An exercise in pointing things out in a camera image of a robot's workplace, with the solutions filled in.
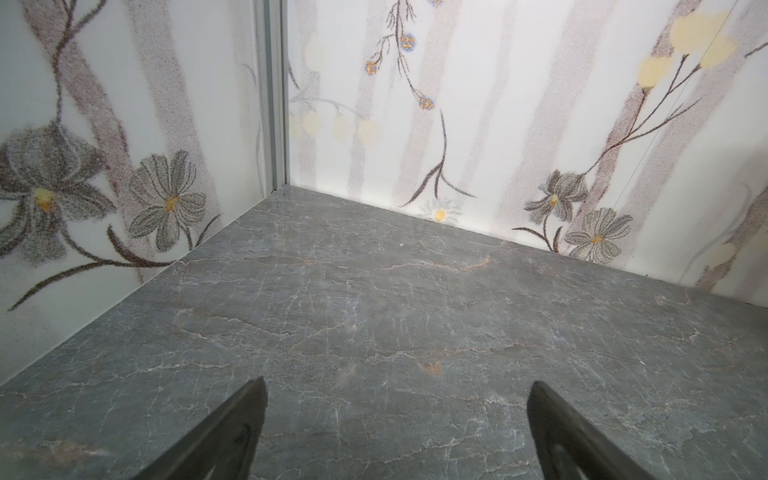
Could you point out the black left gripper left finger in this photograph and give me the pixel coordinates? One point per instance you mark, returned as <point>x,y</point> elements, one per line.
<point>223,445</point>

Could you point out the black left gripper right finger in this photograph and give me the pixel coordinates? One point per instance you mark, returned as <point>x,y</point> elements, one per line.
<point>568,446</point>

